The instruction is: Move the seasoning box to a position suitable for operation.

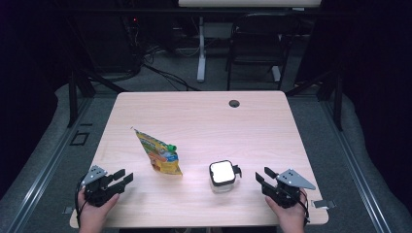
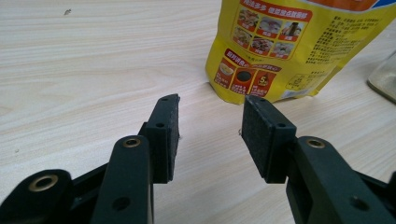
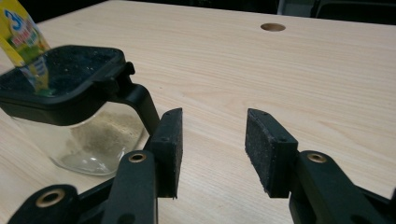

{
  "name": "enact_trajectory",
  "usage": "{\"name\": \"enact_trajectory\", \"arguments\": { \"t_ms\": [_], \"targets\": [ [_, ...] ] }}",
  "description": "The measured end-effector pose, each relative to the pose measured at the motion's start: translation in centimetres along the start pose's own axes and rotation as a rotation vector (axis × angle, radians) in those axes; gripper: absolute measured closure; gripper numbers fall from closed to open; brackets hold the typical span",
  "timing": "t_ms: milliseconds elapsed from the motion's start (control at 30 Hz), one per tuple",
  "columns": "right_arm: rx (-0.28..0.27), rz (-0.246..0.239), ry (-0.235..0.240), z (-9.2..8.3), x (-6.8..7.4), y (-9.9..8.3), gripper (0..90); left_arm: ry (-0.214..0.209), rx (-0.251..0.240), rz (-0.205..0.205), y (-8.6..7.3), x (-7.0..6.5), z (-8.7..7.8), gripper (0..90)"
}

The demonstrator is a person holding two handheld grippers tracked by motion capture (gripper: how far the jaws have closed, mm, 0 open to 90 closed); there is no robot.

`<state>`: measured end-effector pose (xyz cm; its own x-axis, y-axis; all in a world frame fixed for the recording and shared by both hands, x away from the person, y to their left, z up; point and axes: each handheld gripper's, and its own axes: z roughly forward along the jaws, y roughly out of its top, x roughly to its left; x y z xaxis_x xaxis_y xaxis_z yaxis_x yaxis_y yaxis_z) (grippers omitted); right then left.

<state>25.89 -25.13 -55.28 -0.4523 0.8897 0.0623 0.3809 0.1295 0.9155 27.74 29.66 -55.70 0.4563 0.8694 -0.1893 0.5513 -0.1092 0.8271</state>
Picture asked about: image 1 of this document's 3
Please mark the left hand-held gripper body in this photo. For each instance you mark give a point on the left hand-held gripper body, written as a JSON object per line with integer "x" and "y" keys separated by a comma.
{"x": 98, "y": 191}

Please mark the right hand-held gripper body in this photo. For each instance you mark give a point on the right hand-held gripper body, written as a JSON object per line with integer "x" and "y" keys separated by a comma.
{"x": 286, "y": 194}

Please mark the yellow snack pouch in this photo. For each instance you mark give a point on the yellow snack pouch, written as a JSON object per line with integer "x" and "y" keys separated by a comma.
{"x": 160, "y": 158}

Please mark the green pouch cap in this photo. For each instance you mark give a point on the green pouch cap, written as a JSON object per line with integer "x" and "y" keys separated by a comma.
{"x": 172, "y": 148}

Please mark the person's right hand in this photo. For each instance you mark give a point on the person's right hand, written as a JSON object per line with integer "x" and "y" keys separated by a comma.
{"x": 291, "y": 215}

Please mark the person's left hand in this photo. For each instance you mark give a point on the person's left hand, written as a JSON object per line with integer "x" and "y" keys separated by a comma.
{"x": 94, "y": 215}

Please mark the grey tape strip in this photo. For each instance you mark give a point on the grey tape strip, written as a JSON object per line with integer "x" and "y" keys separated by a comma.
{"x": 324, "y": 204}
{"x": 68, "y": 210}

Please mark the black tape floor rectangle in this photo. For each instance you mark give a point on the black tape floor rectangle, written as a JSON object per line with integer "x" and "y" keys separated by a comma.
{"x": 72, "y": 138}

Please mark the dark round table grommet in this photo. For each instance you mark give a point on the dark round table grommet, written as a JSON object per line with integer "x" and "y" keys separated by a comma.
{"x": 234, "y": 103}

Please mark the short white desk foot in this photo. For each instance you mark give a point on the short white desk foot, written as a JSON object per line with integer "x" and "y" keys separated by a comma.
{"x": 276, "y": 73}

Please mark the black folding chair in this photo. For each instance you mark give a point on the black folding chair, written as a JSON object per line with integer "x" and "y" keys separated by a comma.
{"x": 259, "y": 42}

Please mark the white desk leg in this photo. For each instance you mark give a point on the white desk leg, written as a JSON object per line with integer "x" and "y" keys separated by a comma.
{"x": 201, "y": 58}

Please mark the dark equipment with red light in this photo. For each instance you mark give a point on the dark equipment with red light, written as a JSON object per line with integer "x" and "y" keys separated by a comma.
{"x": 134, "y": 20}

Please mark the white desk top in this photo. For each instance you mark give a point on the white desk top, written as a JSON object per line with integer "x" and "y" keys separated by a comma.
{"x": 249, "y": 3}

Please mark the grey metal floor rail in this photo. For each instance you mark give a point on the grey metal floor rail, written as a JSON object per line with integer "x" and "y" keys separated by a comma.
{"x": 355, "y": 165}
{"x": 51, "y": 161}

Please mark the black metal frame post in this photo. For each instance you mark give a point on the black metal frame post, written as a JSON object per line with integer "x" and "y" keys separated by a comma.
{"x": 72, "y": 100}

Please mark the black metal frame brace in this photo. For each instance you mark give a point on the black metal frame brace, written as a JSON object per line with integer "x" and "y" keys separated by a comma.
{"x": 107, "y": 82}
{"x": 307, "y": 84}

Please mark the black horizontal frame bar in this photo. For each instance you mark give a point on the black horizontal frame bar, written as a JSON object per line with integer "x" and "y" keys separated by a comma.
{"x": 129, "y": 10}

